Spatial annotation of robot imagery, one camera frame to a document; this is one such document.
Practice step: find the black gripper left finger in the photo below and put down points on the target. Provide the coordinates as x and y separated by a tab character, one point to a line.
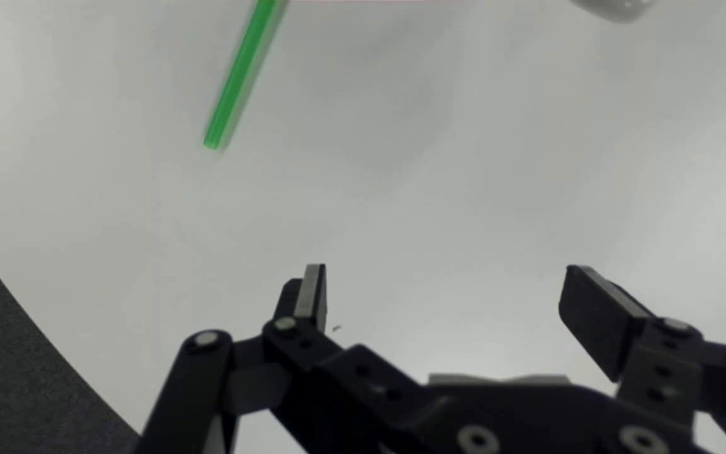
315	298

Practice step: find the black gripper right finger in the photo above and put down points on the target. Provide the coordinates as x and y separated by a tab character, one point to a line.
603	324

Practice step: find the green straw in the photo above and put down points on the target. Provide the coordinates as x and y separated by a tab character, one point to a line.
241	76

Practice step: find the white mug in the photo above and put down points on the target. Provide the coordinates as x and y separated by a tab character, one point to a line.
618	8

